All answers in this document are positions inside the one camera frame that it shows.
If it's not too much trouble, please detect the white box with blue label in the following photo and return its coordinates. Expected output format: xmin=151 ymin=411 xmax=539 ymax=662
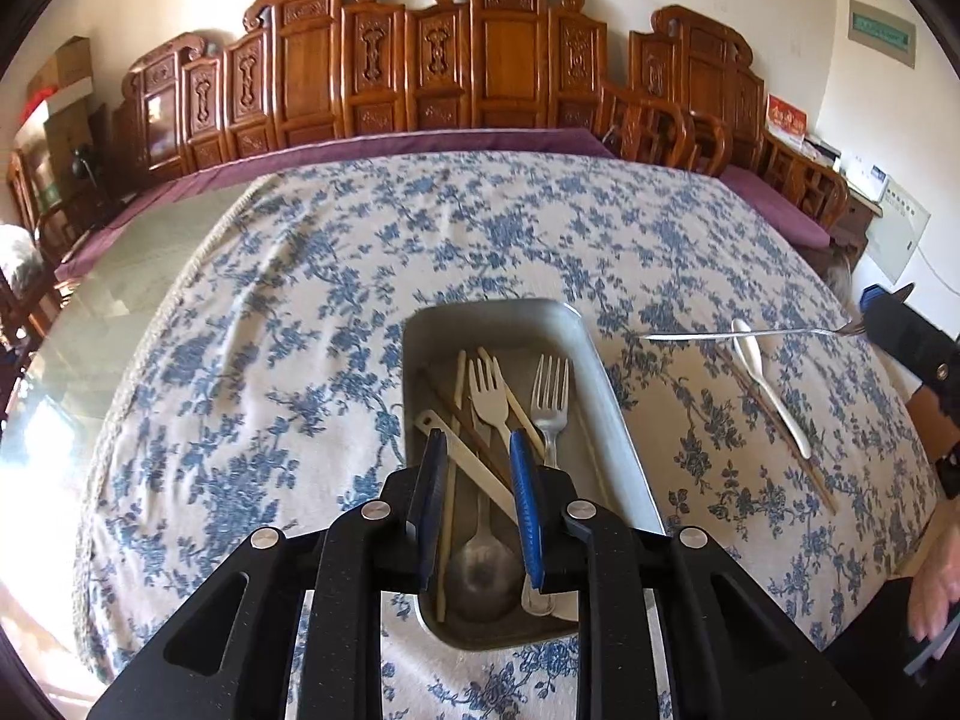
xmin=836 ymin=150 xmax=890 ymax=200

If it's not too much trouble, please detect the metal tray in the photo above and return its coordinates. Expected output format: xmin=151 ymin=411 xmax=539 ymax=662
xmin=401 ymin=298 xmax=668 ymax=652

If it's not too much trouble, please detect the blue floral tablecloth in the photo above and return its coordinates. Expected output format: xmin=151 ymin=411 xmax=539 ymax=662
xmin=71 ymin=151 xmax=942 ymax=720

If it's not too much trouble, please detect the long metal spoon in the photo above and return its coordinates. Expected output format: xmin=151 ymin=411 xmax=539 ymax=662
xmin=643 ymin=321 xmax=865 ymax=343

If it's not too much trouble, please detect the small purple seat cushion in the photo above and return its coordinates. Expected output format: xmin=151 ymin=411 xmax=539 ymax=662
xmin=720 ymin=165 xmax=833 ymax=248

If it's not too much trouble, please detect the white plastic spoon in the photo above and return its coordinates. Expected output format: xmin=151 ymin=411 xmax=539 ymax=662
xmin=731 ymin=318 xmax=815 ymax=460

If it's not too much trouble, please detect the wooden armchair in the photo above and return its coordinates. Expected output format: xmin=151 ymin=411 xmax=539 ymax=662
xmin=757 ymin=131 xmax=852 ymax=230
xmin=600 ymin=82 xmax=733 ymax=178
xmin=7 ymin=150 xmax=85 ymax=265

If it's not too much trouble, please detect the metal fork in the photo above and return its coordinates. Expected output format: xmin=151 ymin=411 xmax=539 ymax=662
xmin=520 ymin=355 xmax=572 ymax=617

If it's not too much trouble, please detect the green wall sign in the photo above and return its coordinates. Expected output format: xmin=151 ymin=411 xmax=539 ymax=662
xmin=847 ymin=0 xmax=918 ymax=69

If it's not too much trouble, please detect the person's right hand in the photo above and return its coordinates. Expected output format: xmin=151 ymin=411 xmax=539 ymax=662
xmin=907 ymin=551 xmax=960 ymax=662

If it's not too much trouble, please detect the dark brown chopstick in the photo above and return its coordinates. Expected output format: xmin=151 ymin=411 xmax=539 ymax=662
xmin=424 ymin=371 xmax=515 ymax=475

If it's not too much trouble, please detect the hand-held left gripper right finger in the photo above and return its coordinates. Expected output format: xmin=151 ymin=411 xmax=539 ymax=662
xmin=510 ymin=429 xmax=871 ymax=720

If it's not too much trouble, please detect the cardboard box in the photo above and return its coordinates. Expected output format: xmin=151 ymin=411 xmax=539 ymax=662
xmin=26 ymin=36 xmax=95 ymax=103

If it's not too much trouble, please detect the carved wooden bench back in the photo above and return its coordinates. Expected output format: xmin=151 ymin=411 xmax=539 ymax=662
xmin=630 ymin=6 xmax=766 ymax=170
xmin=120 ymin=31 xmax=227 ymax=182
xmin=223 ymin=0 xmax=412 ymax=160
xmin=409 ymin=0 xmax=610 ymax=140

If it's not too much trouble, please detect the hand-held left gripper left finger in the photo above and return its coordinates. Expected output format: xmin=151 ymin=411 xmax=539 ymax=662
xmin=90 ymin=431 xmax=449 ymax=720

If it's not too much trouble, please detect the cream utensil with holed handle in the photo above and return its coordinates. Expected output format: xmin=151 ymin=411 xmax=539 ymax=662
xmin=416 ymin=409 xmax=520 ymax=522

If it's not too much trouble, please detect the brown cabinet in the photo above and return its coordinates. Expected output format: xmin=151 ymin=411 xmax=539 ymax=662
xmin=41 ymin=101 xmax=111 ymax=205

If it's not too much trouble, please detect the red box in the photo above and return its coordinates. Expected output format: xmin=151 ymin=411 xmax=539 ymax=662
xmin=765 ymin=94 xmax=810 ymax=146

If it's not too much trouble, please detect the black desk lamp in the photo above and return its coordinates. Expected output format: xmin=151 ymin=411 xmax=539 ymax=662
xmin=70 ymin=147 xmax=107 ymax=205

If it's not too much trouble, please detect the metal spoon with smiley handle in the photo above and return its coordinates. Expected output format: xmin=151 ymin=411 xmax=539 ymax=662
xmin=446 ymin=412 xmax=522 ymax=623

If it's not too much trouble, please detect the brown wooden chopstick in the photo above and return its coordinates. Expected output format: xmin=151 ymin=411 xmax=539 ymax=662
xmin=718 ymin=343 xmax=839 ymax=516

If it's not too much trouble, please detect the white plastic fork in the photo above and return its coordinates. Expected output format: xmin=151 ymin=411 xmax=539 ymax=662
xmin=467 ymin=356 xmax=518 ymax=466

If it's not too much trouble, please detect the white plastic bag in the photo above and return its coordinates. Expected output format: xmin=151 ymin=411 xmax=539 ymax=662
xmin=0 ymin=223 xmax=47 ymax=295

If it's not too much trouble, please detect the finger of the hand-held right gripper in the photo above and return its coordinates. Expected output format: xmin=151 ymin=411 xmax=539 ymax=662
xmin=861 ymin=281 xmax=960 ymax=392

